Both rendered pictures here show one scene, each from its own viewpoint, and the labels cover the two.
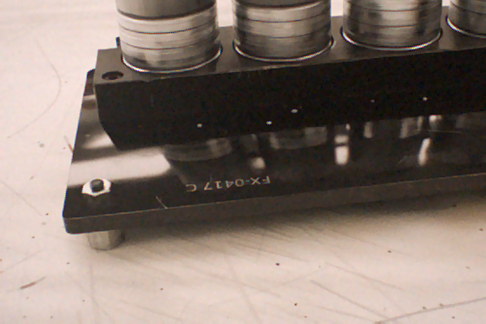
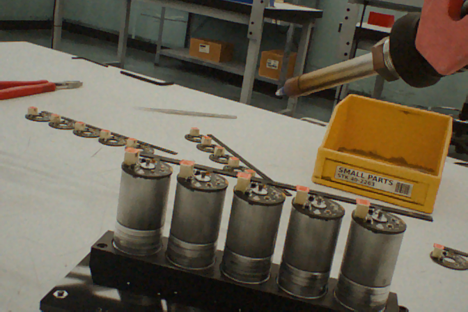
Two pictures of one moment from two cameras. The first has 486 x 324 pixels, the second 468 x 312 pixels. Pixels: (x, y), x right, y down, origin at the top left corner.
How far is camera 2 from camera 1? 14 cm
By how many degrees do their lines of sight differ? 19
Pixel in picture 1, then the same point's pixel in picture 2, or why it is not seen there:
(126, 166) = (81, 290)
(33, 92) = (82, 237)
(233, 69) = (154, 262)
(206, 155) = (118, 298)
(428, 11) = (255, 267)
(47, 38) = (111, 209)
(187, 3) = (142, 225)
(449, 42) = (264, 285)
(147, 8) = (125, 221)
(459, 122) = not seen: outside the picture
